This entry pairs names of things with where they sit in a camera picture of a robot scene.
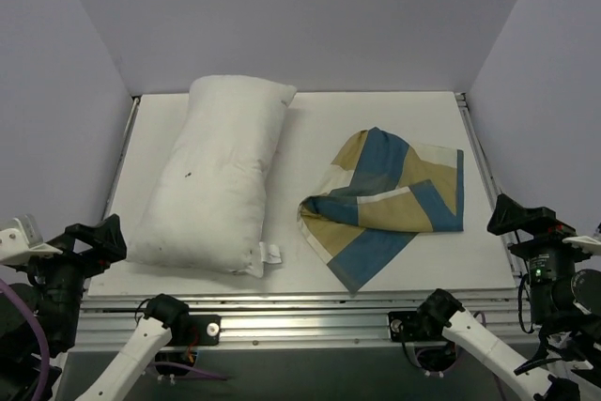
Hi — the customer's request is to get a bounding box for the white pillow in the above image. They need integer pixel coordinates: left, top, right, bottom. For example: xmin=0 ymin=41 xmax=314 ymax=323
xmin=128 ymin=75 xmax=297 ymax=278

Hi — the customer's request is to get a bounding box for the blue tan white patchwork pillowcase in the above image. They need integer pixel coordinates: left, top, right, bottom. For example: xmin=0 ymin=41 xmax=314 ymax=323
xmin=297 ymin=128 xmax=465 ymax=294

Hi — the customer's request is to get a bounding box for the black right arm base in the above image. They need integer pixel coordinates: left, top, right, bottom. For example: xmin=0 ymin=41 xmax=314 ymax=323
xmin=403 ymin=342 xmax=463 ymax=378

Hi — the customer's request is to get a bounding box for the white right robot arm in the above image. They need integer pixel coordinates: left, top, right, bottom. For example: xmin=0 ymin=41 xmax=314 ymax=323
xmin=416 ymin=193 xmax=600 ymax=400

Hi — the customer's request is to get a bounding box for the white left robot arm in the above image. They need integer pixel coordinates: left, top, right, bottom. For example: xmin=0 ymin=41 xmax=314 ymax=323
xmin=1 ymin=215 xmax=190 ymax=400

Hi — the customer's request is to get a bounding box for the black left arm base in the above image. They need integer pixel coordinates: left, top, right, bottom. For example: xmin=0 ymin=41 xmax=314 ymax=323
xmin=150 ymin=348 xmax=201 ymax=379

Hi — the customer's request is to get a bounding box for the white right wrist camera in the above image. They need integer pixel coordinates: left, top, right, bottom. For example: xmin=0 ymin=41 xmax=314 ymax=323
xmin=562 ymin=227 xmax=601 ymax=256

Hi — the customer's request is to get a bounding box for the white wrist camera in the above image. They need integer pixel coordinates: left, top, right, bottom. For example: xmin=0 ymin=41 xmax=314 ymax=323
xmin=562 ymin=227 xmax=601 ymax=256
xmin=1 ymin=214 xmax=62 ymax=266

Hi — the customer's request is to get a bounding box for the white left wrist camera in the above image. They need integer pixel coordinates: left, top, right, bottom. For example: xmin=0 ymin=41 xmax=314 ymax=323
xmin=1 ymin=214 xmax=62 ymax=266

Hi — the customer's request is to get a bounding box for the aluminium table edge rail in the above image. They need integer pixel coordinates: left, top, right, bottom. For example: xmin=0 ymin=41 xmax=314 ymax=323
xmin=454 ymin=93 xmax=526 ymax=281

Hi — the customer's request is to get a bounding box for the aluminium left edge rail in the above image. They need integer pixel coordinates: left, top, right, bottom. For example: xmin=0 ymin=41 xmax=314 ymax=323
xmin=92 ymin=95 xmax=140 ymax=224

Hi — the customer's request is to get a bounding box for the aluminium front mounting rail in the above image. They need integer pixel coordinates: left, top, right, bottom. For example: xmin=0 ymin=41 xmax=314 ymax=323
xmin=46 ymin=290 xmax=564 ymax=401

